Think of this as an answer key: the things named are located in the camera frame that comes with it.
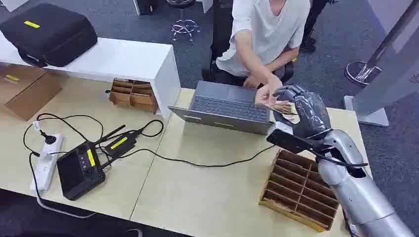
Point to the person's right hand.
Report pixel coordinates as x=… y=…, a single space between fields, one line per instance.
x=266 y=93

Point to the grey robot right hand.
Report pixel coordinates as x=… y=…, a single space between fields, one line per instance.
x=311 y=113

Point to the person's left hand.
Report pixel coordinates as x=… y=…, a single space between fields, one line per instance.
x=252 y=81

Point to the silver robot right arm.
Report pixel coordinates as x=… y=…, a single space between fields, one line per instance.
x=356 y=193

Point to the grey laptop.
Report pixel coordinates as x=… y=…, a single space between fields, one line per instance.
x=229 y=108

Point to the person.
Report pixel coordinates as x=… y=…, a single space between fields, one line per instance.
x=268 y=29

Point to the black office chair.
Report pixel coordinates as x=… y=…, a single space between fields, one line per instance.
x=222 y=32

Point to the chrome pole stand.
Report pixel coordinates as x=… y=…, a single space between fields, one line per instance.
x=363 y=73

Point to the large slotted wooden card box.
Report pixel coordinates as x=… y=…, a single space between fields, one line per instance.
x=294 y=189

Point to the grey kiosk pillar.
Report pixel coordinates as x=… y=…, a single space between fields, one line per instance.
x=386 y=88

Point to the standing person's black legs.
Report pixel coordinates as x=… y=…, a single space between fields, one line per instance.
x=311 y=23

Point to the chrome stool base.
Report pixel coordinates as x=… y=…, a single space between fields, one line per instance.
x=185 y=26

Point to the small wooden compartment box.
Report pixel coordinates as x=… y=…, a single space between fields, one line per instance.
x=132 y=95

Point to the black box on floor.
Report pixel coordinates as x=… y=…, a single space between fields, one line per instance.
x=147 y=6

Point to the white desk shelf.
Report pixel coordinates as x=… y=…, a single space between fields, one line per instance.
x=124 y=59

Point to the black adapter box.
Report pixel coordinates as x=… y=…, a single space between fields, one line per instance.
x=122 y=145

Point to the yellow label on adapter box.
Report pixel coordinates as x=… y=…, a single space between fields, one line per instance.
x=118 y=143

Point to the black antenna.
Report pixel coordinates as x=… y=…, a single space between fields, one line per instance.
x=111 y=133

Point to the yellow label on screen device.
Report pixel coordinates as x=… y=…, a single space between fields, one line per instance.
x=91 y=157

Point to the black screen device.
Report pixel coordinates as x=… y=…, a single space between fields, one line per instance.
x=78 y=173

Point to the black carry case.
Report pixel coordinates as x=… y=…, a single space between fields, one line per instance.
x=49 y=36

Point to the black power plug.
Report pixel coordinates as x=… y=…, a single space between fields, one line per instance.
x=49 y=139

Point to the white power strip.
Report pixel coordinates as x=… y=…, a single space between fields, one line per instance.
x=46 y=166

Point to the brown cardboard box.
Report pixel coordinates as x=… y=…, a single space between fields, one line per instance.
x=26 y=91

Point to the yellow label on case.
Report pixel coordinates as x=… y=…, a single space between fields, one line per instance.
x=31 y=24

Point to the yellow label on cardboard box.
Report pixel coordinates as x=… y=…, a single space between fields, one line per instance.
x=12 y=78

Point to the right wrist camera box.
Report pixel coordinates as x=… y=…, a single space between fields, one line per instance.
x=288 y=141

